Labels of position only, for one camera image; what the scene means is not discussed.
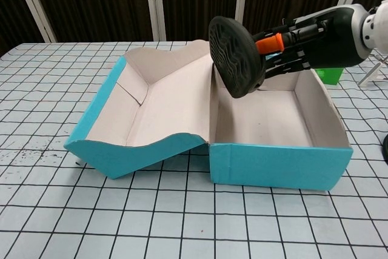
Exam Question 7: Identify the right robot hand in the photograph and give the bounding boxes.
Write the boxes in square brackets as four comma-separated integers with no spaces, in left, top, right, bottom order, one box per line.
[254,3,369,79]

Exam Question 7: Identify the light blue cardboard shoe box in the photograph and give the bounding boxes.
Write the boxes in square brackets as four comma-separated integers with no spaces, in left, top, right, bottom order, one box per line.
[64,39,355,192]

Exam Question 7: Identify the green toy block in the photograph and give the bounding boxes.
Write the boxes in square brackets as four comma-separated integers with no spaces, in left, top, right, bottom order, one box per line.
[315,66,345,86]

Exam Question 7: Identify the dark folding screen white frames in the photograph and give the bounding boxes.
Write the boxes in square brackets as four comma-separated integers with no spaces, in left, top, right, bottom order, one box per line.
[0,0,388,44]

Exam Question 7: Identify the white black checkered tablecloth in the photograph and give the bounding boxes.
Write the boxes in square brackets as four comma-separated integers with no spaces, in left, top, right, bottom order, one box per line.
[0,39,388,259]

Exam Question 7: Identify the metal wire stand white feet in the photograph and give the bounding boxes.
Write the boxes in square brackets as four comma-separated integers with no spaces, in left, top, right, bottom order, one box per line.
[357,54,388,87]

